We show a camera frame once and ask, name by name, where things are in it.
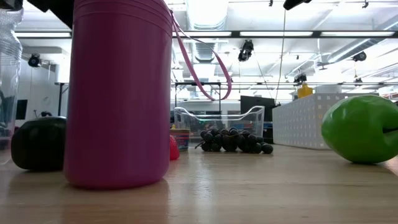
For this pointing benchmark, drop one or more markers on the yellow plastic bottle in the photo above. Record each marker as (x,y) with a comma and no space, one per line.
(304,91)

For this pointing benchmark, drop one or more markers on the green apple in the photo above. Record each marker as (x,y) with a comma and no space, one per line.
(357,130)

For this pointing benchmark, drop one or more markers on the black grape bunch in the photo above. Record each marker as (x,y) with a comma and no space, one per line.
(230,141)

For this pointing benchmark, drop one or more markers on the gold-lid can red label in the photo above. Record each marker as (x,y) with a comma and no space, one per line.
(182,140)

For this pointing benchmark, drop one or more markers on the small red strawberry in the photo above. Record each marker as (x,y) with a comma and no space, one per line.
(174,149)

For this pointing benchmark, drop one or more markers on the magenta plastic water bottle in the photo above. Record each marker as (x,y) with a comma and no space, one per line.
(118,93)

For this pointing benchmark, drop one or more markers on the clear bottle black lid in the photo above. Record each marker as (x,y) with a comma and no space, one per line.
(7,77)

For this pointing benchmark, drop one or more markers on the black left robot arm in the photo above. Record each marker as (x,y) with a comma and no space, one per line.
(59,9)

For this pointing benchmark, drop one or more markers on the black computer monitor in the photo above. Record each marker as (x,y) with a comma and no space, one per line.
(258,102)

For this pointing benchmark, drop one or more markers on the white perforated basket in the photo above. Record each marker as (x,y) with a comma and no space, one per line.
(298,124)

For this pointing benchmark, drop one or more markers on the clear plastic bin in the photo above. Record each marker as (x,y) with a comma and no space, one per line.
(217,119)

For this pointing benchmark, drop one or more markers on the small black monitor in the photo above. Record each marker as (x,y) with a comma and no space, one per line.
(21,109)

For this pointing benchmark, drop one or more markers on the black plum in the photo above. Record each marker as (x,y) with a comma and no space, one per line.
(37,143)

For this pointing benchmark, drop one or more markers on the black frame bar with lights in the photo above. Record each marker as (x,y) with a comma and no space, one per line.
(235,34)

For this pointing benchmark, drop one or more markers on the black hanging camera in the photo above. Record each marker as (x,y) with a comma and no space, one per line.
(246,49)

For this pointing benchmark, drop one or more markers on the black ceiling camera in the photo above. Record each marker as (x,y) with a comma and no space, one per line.
(34,60)
(300,78)
(360,56)

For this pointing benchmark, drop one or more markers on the black metal table frame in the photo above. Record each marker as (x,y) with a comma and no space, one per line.
(59,99)
(199,83)

